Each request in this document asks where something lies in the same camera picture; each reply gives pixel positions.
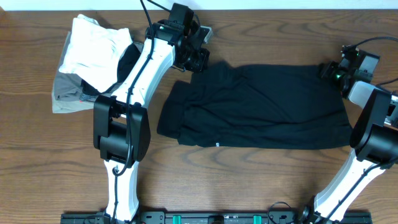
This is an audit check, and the black t-shirt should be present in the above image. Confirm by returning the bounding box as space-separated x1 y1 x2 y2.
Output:
157 62 352 149

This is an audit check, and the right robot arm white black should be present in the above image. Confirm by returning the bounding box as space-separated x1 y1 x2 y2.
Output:
297 60 397 223

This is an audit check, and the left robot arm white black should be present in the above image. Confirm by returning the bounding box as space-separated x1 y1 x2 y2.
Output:
93 21 213 223

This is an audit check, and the black folded garment in pile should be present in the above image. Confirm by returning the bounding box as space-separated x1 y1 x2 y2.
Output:
81 42 144 96

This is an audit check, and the white folded garment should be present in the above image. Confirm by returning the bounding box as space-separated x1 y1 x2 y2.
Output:
58 14 132 93

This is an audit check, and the grey folded garment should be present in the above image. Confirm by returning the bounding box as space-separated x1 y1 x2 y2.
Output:
52 32 98 113

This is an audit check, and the black right camera cable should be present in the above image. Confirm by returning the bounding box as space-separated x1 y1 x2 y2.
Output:
351 35 398 49

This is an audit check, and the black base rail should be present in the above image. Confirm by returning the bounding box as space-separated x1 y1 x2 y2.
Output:
60 210 373 224

